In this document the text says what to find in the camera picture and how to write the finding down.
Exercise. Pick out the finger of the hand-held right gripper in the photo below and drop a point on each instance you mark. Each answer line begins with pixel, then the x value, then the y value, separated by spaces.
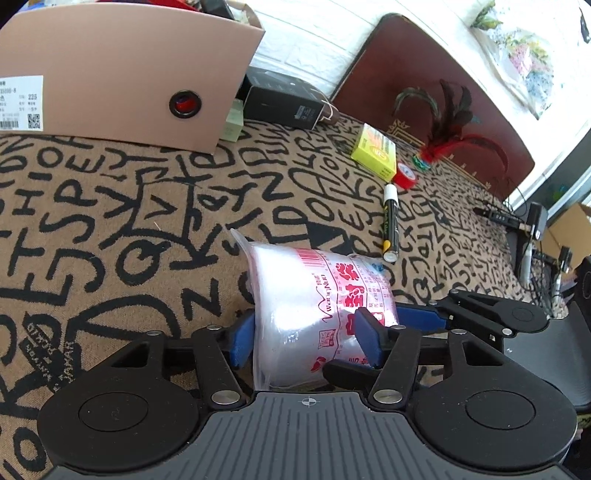
pixel 344 371
pixel 489 309

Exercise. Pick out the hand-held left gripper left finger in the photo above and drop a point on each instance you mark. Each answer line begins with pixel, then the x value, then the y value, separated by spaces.
pixel 241 344

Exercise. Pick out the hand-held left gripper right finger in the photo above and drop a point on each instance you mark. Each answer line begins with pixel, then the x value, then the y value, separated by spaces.
pixel 368 334

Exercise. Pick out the pack of clear zip bags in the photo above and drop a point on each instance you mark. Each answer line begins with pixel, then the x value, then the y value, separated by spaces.
pixel 304 314

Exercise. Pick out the large cardboard box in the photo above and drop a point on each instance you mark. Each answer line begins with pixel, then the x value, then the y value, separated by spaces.
pixel 129 74

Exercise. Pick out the black tripod stand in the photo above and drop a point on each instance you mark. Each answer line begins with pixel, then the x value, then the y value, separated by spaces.
pixel 531 249

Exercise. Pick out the brown cardboard carton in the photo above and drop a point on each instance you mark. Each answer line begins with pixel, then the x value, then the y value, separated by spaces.
pixel 570 230

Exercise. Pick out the white-capped black marker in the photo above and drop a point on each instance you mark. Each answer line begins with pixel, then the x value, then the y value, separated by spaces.
pixel 390 221

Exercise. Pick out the red tape roll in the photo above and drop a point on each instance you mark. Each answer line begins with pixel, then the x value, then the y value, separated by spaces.
pixel 405 176

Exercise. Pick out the letter printed blanket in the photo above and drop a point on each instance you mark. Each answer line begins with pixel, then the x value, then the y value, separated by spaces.
pixel 138 207

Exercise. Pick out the red feather shuttlecock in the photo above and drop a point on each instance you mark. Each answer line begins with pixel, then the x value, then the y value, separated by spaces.
pixel 443 138

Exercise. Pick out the yellow box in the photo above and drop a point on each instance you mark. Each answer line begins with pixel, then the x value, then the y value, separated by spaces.
pixel 376 150

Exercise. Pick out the small pale green box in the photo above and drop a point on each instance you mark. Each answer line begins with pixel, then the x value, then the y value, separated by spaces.
pixel 233 122

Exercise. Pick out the black product box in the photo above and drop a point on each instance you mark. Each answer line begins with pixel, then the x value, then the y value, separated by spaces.
pixel 286 101

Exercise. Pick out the floral plastic bag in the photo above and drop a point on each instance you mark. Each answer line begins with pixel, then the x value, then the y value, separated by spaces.
pixel 512 50

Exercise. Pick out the brown wooden headboard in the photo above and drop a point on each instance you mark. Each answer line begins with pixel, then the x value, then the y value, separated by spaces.
pixel 415 60

